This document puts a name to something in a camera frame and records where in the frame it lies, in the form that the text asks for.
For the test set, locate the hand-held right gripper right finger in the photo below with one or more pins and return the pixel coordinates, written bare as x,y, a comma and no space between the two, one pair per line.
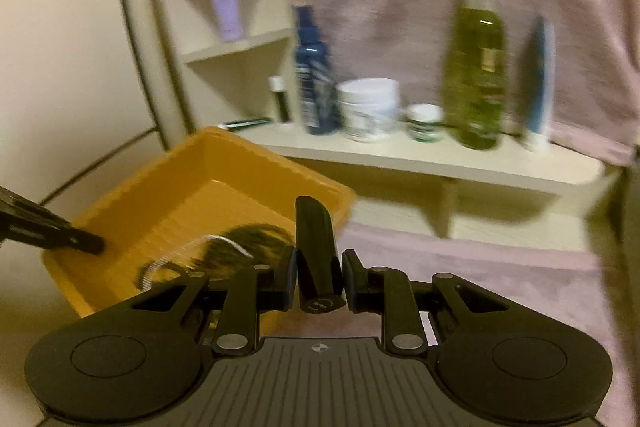
352,289

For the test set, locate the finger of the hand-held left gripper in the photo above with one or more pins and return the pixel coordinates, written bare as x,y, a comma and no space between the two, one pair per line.
50,227

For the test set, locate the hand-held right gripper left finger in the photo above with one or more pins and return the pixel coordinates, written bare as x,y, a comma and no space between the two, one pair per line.
285,287

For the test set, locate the black cylindrical tube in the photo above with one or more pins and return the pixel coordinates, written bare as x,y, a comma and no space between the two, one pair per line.
317,257

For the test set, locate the orange plastic tray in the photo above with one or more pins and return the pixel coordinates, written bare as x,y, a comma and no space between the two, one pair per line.
200,197

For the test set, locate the white wooden shelf unit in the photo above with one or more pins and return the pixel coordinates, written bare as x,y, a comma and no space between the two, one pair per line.
400,157

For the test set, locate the dark green tube white cap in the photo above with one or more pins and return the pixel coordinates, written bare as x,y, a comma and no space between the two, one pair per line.
245,123

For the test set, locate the small green white jar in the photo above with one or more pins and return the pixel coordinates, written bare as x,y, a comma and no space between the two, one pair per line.
425,124

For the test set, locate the white cream jar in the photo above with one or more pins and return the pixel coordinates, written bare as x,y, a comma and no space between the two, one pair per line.
369,109

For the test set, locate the white black lip balm stick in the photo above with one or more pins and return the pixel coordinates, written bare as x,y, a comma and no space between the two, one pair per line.
279,99

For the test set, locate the blue spray bottle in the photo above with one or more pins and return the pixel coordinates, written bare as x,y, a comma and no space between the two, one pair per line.
315,77

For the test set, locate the green oil spray bottle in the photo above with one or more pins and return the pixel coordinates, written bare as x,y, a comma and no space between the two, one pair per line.
475,67

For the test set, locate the blue white tube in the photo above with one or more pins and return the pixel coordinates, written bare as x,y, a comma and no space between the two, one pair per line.
537,92

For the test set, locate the purple tube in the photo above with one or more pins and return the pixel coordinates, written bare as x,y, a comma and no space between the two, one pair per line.
227,9

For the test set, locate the white curved frame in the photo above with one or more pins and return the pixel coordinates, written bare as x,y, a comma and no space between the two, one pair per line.
145,57

